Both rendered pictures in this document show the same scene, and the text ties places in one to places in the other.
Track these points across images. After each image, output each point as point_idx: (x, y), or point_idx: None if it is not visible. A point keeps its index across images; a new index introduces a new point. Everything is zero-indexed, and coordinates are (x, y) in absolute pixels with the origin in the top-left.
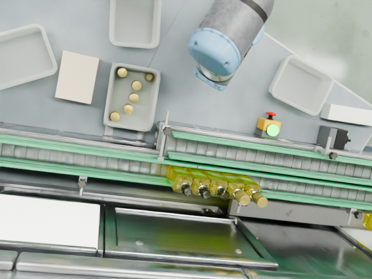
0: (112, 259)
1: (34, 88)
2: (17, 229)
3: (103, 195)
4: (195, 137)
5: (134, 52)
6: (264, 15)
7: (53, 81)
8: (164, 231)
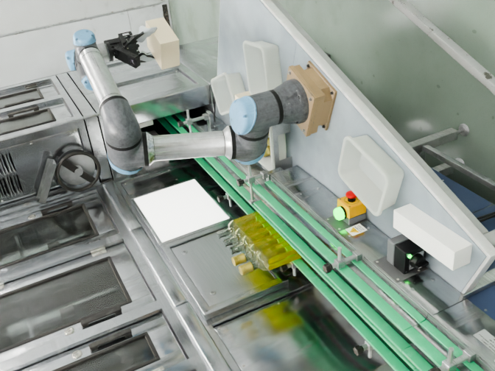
0: (155, 252)
1: None
2: (161, 213)
3: None
4: (261, 194)
5: None
6: (113, 147)
7: None
8: (213, 255)
